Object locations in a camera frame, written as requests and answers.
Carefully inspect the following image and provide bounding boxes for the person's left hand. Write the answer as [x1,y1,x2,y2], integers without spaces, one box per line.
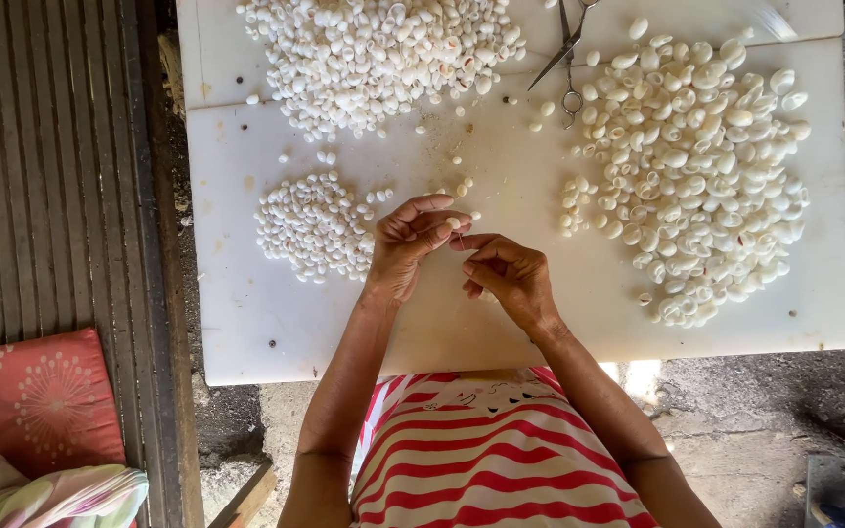
[362,194,473,305]

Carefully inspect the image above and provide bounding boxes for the person's right hand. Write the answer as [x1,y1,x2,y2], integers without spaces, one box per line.
[449,233,564,335]

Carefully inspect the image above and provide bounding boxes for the pile of small white shells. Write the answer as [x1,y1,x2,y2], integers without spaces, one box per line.
[254,170,396,286]

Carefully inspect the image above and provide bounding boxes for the red white striped shirt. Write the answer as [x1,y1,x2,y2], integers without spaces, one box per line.
[349,367,663,528]

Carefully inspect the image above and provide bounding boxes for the pile of medium white shells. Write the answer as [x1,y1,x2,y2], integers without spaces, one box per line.
[237,0,528,145]

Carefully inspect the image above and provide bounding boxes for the pile of large white shells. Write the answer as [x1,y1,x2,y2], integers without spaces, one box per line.
[557,18,813,330]

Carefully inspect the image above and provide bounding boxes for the metal scissors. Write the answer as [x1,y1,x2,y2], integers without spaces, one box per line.
[527,0,604,132]

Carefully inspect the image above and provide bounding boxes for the wooden plank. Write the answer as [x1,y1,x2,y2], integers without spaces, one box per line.
[206,461,279,528]

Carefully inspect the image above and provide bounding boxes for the ribbed brown bench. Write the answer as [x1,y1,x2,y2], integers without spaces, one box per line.
[0,0,205,528]

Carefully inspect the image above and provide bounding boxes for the red floral cushion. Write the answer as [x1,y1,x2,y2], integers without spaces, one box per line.
[0,327,128,479]

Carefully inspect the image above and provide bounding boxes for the pastel floral cloth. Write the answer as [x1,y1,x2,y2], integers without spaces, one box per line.
[0,450,151,528]

